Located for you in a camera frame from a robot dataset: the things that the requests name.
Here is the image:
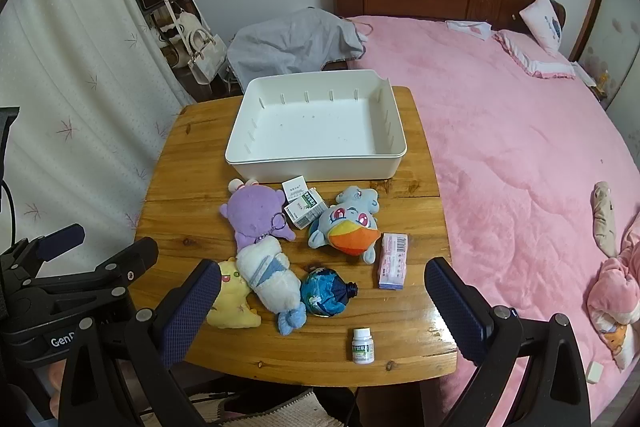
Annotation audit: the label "blue plush toy orange beak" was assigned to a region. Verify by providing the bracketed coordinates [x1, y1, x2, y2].
[307, 186, 383, 264]

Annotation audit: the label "white medicine bottle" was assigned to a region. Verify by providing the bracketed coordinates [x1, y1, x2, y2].
[351, 328, 374, 365]

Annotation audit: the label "pink frilled pillow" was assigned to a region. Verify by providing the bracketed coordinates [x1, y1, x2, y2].
[494, 28, 577, 80]

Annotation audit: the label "blue globe-shaped bottle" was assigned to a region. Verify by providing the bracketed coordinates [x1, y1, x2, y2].
[300, 263, 360, 318]

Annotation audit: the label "green and white medicine box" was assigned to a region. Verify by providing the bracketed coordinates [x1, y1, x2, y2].
[284, 188, 328, 230]

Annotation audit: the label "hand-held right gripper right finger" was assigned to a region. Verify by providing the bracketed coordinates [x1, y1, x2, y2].
[424, 257, 591, 427]

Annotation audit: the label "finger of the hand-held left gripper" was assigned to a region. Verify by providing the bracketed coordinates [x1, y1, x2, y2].
[30, 237, 160, 303]
[0, 223, 86, 278]

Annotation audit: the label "white fluffy bag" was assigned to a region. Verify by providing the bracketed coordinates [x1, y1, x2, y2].
[150, 9, 201, 48]

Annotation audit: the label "grey cloth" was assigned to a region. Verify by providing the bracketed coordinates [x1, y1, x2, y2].
[226, 7, 368, 95]

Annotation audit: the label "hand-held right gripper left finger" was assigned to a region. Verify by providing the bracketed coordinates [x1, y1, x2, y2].
[59, 258, 223, 427]

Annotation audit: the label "white paper sheet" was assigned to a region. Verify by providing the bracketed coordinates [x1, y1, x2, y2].
[445, 20, 493, 42]

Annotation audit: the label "white plastic bin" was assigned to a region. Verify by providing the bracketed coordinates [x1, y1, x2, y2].
[224, 71, 408, 184]

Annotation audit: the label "beige cloth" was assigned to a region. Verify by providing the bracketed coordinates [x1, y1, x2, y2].
[591, 181, 618, 258]

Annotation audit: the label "woven seat cushion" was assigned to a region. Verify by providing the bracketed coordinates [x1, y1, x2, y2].
[142, 389, 351, 427]

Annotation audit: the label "yellow plush toy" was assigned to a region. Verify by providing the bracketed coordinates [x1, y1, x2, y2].
[206, 257, 262, 330]

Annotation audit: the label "floral sliding wardrobe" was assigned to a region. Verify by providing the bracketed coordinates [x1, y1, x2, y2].
[567, 0, 640, 108]

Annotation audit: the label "pink carton box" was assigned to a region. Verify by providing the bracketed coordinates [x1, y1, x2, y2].
[378, 232, 409, 291]

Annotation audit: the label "white handbag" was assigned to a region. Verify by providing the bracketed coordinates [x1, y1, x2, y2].
[186, 27, 228, 86]

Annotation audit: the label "purple plush toy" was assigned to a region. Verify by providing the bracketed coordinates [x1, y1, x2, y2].
[219, 178, 297, 253]

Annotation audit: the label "white plush toy blue tail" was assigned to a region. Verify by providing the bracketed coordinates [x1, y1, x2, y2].
[236, 238, 307, 337]

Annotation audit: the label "pink bed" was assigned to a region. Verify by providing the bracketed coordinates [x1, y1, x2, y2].
[345, 14, 640, 408]

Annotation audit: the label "small white medicine box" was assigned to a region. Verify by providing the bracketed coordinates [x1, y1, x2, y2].
[281, 176, 310, 202]

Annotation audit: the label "white pillow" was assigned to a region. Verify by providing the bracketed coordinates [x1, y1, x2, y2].
[519, 0, 565, 56]

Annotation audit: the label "pink fleece clothes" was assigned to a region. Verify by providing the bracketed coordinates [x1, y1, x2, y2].
[586, 207, 640, 373]

